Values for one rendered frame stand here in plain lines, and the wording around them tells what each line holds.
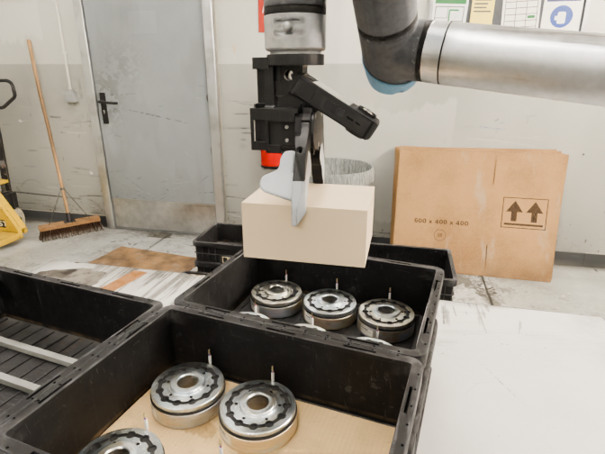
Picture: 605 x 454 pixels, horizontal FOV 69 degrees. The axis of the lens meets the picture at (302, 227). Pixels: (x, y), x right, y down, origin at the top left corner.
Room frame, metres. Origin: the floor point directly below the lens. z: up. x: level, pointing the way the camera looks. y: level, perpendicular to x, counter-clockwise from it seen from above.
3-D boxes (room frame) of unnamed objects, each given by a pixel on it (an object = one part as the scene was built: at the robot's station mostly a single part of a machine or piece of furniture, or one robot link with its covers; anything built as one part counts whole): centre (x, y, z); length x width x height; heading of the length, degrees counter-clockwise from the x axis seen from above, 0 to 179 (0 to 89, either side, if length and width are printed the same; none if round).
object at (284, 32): (0.58, 0.01, 1.32); 0.08 x 0.08 x 0.05
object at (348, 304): (0.75, -0.05, 0.86); 0.10 x 0.10 x 0.01
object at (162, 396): (0.52, 0.16, 0.86); 0.10 x 0.10 x 0.01
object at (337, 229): (0.58, -0.01, 1.08); 0.16 x 0.12 x 0.07; 77
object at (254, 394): (0.47, 0.06, 0.86); 0.05 x 0.05 x 0.01
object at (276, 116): (0.59, 0.02, 1.24); 0.09 x 0.08 x 0.12; 77
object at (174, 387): (0.52, 0.16, 0.86); 0.05 x 0.05 x 0.01
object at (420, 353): (0.69, -0.03, 0.92); 0.40 x 0.30 x 0.02; 68
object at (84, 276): (1.16, 0.70, 0.71); 0.22 x 0.19 x 0.01; 77
